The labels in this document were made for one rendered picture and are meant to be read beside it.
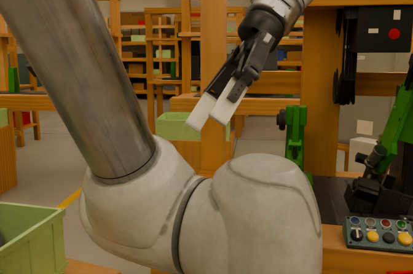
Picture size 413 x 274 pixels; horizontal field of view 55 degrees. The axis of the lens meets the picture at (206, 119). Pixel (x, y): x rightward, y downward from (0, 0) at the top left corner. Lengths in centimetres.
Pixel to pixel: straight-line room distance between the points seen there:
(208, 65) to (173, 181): 100
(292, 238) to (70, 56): 34
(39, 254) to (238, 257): 61
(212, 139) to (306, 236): 107
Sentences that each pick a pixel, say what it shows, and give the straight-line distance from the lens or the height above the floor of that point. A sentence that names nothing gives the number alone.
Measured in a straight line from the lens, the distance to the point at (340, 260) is 103.
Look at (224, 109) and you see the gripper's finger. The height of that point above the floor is 127.
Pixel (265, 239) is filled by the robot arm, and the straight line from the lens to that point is 51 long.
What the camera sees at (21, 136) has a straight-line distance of 613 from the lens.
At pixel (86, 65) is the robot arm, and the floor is 134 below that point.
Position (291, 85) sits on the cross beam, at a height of 122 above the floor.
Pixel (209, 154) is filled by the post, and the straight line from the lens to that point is 158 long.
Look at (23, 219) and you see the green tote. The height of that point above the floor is 92.
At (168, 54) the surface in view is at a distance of 1072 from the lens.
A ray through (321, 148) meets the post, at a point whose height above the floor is 99.
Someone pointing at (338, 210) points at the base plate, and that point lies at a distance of 123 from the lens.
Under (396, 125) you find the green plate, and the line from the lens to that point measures 120.
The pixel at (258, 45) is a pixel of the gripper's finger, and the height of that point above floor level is 137.
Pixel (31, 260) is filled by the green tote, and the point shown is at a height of 89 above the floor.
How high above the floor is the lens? 136
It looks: 10 degrees down
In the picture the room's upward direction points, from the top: straight up
